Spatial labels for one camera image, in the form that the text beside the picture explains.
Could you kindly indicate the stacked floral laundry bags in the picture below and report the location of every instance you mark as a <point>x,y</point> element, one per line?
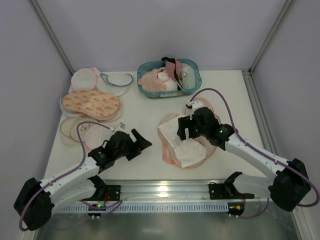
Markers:
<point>98,105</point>

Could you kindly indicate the black mounting plate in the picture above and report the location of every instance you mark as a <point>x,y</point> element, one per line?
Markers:
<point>112,193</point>
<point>226,191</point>

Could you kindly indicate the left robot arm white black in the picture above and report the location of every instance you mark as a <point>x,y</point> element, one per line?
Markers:
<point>38,200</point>

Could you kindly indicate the right base connector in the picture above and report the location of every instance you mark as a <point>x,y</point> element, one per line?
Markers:
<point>235,210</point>

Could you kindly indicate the grey white bra in basket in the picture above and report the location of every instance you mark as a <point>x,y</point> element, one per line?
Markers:
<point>186,77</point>

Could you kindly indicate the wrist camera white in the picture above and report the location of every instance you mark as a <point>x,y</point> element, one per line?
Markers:
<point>119,128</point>
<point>192,106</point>

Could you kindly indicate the left base connector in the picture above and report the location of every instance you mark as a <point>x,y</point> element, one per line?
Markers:
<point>95,211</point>

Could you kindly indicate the pink rim round mesh bag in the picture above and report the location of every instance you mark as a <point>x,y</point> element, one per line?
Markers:
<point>97,134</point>

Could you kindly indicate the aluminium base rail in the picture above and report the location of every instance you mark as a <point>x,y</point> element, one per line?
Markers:
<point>162,191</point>

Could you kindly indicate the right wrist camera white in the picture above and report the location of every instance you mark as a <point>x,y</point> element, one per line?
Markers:
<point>192,106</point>

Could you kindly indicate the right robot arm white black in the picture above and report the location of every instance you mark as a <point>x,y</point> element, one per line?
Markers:
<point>285,182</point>

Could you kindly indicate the pink bra in basket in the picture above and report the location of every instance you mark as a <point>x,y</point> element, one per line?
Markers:
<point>151,83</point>

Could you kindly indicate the frame post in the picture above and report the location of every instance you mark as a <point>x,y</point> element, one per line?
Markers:
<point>272,33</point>
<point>51,34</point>

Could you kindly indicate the teal plastic basket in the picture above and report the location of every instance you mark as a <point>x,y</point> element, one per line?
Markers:
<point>149,66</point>

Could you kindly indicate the mauve bra with black straps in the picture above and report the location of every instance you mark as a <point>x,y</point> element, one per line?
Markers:
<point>173,68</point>

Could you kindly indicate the beige round mesh bags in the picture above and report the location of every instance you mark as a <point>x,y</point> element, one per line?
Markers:
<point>74,129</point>

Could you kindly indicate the left frame post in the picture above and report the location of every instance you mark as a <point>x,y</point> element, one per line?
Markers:
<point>51,34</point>

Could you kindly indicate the white bra from bag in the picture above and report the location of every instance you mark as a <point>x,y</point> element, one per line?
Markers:
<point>184,153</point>

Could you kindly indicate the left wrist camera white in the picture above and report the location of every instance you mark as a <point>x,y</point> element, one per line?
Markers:
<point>119,128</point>

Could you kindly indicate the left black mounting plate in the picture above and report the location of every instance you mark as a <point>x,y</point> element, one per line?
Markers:
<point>112,193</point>

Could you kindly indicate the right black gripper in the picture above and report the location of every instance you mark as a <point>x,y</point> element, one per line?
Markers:
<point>188,127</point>

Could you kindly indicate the right frame post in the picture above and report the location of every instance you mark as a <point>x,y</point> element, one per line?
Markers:
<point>272,33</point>

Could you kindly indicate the base connector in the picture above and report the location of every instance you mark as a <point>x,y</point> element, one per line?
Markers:
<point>95,211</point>
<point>235,210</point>

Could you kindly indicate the slotted cable duct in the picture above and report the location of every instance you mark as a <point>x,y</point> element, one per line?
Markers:
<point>154,207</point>

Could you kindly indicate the white pink round mesh bag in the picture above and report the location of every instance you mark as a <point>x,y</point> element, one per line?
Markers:
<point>85,79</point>

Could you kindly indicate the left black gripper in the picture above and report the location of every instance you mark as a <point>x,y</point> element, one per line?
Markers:
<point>133,148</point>

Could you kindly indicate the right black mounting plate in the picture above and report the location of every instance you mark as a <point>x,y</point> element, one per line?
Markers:
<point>226,191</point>

